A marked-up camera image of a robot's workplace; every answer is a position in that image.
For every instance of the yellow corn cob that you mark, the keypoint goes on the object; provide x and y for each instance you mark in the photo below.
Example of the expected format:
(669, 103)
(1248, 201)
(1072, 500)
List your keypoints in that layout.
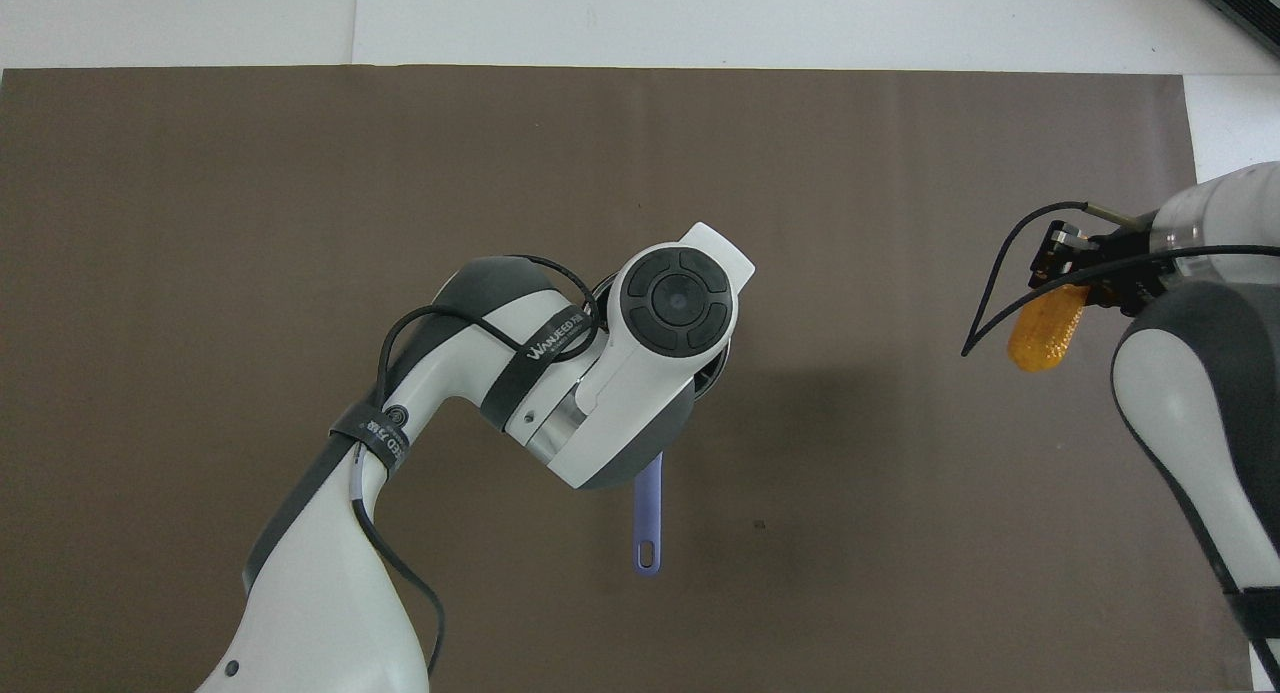
(1045, 338)

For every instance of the brown table mat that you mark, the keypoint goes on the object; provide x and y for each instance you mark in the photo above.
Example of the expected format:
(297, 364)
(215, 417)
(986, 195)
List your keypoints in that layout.
(200, 223)

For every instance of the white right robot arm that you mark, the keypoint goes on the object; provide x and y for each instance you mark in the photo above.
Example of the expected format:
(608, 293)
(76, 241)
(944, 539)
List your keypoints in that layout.
(1190, 413)

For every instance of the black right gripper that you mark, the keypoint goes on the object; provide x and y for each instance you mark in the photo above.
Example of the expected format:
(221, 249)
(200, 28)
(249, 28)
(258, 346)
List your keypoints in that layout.
(1130, 263)

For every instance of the glass pot lid blue knob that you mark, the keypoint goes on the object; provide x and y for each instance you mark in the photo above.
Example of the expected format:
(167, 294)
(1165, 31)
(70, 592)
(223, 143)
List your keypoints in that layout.
(714, 371)

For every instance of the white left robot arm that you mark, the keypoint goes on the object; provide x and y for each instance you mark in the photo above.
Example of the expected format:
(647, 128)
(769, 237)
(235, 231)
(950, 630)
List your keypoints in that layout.
(620, 393)

